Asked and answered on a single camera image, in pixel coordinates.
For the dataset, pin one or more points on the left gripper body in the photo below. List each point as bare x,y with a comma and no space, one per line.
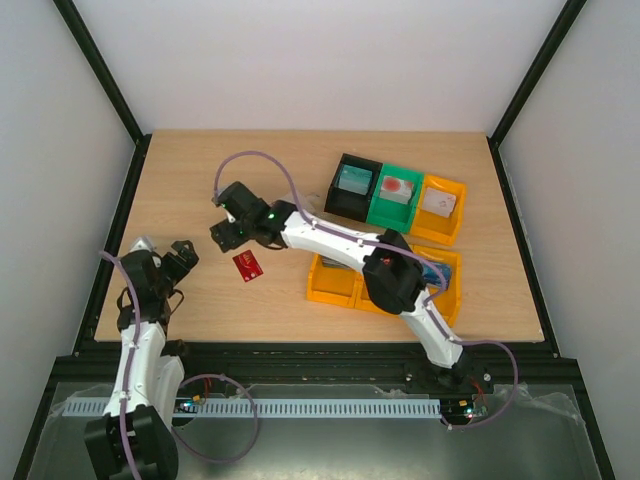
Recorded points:
165,287

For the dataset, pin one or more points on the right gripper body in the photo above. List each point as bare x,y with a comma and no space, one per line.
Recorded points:
229,232

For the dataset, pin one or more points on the red credit card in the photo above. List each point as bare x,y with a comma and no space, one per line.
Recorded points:
247,265

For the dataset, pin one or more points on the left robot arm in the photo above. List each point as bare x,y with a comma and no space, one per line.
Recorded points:
132,439

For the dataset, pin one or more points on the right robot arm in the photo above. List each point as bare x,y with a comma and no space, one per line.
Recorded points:
392,273

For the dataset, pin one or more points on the black VIP card stack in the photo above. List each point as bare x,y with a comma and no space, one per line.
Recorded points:
331,263

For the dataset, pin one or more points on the teal card stack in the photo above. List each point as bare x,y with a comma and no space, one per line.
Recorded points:
354,179

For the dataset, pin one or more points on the red white card stack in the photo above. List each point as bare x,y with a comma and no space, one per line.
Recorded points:
396,190

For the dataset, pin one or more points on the blue VIP card stack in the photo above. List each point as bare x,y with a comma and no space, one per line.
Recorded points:
437,275

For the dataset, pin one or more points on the black bin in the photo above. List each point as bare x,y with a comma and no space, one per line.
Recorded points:
346,204

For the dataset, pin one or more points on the yellow bin lower left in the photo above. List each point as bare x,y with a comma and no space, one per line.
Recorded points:
338,286

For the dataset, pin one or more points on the yellow bin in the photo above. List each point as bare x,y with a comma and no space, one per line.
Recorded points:
432,227
449,262
338,286
363,301

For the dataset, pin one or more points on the yellow bin lower middle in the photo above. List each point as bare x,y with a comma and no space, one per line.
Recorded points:
363,301

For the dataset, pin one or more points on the green bin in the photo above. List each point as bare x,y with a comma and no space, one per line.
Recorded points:
392,215

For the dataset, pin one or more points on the yellow bin upper right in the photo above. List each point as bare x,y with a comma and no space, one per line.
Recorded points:
432,227

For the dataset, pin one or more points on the yellow bin lower right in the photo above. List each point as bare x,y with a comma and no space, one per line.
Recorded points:
449,262

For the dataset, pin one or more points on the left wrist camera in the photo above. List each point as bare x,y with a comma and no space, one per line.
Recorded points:
142,243

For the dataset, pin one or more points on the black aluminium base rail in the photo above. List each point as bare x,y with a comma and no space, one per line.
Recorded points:
389,364

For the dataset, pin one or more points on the white slotted cable duct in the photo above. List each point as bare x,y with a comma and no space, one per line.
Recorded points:
313,409

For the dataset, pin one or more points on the black frame post left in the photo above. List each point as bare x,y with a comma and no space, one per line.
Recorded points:
92,54

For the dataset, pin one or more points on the black frame post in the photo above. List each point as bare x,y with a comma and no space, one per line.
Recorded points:
551,44
92,54

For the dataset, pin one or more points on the black frame post right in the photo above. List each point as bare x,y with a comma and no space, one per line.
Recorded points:
551,44

